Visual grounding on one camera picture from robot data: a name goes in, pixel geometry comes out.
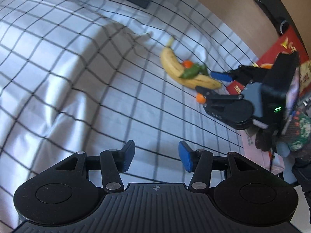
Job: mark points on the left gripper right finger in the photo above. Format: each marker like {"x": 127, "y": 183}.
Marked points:
{"x": 198, "y": 162}

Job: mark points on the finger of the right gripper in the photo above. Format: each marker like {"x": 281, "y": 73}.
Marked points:
{"x": 227, "y": 76}
{"x": 211, "y": 94}

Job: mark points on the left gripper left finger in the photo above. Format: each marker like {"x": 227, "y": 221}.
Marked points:
{"x": 113, "y": 162}

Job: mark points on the right hand in knit glove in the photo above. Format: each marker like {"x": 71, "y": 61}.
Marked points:
{"x": 295, "y": 136}

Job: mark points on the small mandarin centre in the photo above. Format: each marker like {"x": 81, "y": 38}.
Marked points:
{"x": 200, "y": 98}

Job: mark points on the small mandarin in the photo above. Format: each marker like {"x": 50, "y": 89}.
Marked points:
{"x": 200, "y": 98}
{"x": 187, "y": 63}

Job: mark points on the curved banana with leaf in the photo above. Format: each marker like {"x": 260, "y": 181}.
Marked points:
{"x": 196, "y": 75}

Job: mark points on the small mandarin behind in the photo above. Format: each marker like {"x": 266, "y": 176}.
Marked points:
{"x": 187, "y": 63}

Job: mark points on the red orange gift box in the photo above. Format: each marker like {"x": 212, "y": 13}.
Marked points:
{"x": 288, "y": 68}

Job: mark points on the white black grid tablecloth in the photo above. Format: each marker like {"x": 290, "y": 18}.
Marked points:
{"x": 85, "y": 75}

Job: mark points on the black wall rail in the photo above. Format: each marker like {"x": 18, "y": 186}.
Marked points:
{"x": 286, "y": 13}

